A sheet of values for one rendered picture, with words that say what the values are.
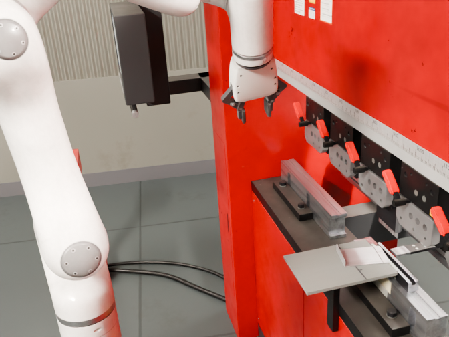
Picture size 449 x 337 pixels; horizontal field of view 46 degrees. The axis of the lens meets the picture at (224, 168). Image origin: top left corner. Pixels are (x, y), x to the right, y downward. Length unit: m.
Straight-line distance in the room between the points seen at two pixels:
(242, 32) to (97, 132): 3.35
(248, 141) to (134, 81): 0.53
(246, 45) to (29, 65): 0.42
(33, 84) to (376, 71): 0.86
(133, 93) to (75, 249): 1.32
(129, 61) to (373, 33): 1.08
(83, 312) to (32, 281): 2.39
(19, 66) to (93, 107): 3.43
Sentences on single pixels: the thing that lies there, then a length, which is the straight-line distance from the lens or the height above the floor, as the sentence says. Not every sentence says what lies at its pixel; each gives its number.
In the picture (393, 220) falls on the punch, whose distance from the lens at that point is 1.50.
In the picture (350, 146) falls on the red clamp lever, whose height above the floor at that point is 1.31.
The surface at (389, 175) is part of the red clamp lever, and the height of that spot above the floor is 1.31.
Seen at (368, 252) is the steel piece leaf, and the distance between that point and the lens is 1.59.
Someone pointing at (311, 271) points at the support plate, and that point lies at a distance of 1.51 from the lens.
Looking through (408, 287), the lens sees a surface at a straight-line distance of 1.51.
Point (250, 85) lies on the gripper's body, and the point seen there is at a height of 1.57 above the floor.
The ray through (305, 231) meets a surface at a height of 0.88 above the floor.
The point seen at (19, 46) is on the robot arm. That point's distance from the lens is 0.83.
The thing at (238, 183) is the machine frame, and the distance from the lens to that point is 2.28.
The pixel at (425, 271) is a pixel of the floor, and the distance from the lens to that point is 3.32.
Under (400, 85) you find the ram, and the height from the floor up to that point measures 1.52.
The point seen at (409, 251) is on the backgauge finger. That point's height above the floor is 1.01.
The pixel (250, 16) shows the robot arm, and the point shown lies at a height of 1.73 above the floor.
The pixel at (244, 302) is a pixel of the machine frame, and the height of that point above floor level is 0.23.
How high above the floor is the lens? 1.88
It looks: 24 degrees down
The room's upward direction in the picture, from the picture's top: 4 degrees counter-clockwise
